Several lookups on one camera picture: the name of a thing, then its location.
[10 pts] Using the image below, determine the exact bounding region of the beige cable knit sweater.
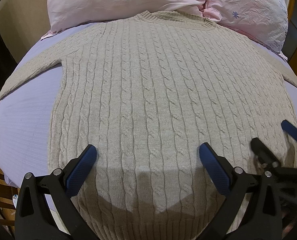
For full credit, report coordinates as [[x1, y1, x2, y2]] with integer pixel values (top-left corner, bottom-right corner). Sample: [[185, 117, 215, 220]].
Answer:
[[0, 10, 297, 240]]

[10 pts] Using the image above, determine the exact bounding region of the wooden chair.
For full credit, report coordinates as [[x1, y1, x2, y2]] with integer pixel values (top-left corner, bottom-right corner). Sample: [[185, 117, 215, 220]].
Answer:
[[0, 169, 18, 239]]

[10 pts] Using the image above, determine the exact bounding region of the pink floral right pillow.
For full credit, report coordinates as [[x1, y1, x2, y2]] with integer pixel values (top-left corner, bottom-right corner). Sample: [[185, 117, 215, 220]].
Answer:
[[203, 0, 289, 54]]

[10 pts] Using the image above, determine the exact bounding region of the pink floral pillow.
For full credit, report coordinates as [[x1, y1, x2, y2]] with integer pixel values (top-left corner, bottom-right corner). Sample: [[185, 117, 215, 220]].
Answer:
[[40, 0, 209, 40], [203, 0, 289, 54]]

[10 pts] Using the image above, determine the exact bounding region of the pink floral left pillow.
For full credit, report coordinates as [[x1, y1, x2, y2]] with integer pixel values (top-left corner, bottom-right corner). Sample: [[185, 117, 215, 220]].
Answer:
[[40, 0, 209, 40]]

